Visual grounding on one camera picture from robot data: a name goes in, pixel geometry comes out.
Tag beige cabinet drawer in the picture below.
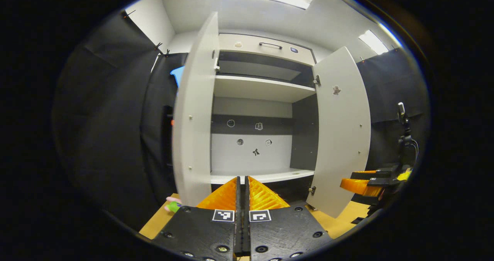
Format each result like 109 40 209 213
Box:
218 33 318 66

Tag beige double-door shoe cabinet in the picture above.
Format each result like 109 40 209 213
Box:
210 33 321 205

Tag pink and green toy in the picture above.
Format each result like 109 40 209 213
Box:
164 197 183 214

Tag black left door handle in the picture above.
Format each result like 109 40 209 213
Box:
162 105 174 167

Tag beige cabinet door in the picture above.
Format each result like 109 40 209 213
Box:
172 12 220 207
307 46 372 219

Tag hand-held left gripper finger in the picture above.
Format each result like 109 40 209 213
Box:
244 175 333 261
152 176 243 261

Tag black backdrop cloth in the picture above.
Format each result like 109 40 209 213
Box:
54 10 189 230
355 48 429 207

